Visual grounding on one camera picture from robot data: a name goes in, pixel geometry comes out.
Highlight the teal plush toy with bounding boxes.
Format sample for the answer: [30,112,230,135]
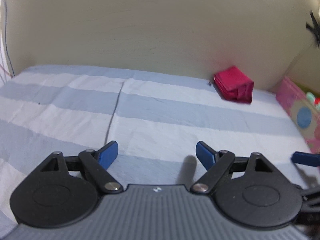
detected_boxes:
[306,92,316,104]

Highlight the pink tin box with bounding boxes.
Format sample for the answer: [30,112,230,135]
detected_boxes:
[276,77,319,153]

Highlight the striped bed sheet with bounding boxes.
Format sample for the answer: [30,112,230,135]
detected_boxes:
[1,66,319,236]

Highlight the magenta folded wallet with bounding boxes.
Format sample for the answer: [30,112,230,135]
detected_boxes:
[213,66,254,104]

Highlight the black tape cross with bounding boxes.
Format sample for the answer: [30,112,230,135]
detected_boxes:
[305,11,320,48]

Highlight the white cable on wall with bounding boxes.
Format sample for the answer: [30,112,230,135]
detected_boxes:
[272,39,316,88]

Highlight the hanging thin wires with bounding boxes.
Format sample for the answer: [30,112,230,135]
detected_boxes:
[0,0,16,81]

